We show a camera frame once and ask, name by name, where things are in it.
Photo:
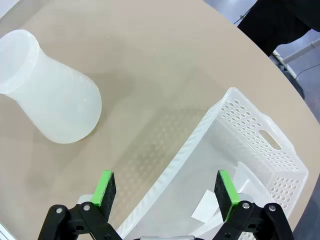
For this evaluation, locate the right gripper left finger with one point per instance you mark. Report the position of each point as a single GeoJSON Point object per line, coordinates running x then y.
{"type": "Point", "coordinates": [105, 190]}

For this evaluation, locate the white perforated basket with label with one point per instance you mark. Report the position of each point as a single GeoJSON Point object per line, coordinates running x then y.
{"type": "Point", "coordinates": [240, 140]}

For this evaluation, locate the white paper label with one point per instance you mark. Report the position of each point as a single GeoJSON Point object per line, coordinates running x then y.
{"type": "Point", "coordinates": [205, 207]}

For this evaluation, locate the translucent white conical flask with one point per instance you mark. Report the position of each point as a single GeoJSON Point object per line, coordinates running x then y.
{"type": "Point", "coordinates": [62, 105]}

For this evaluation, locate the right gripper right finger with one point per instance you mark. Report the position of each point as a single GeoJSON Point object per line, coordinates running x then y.
{"type": "Point", "coordinates": [225, 190]}

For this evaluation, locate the person in black t-shirt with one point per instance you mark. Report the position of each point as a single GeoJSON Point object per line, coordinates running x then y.
{"type": "Point", "coordinates": [275, 20]}

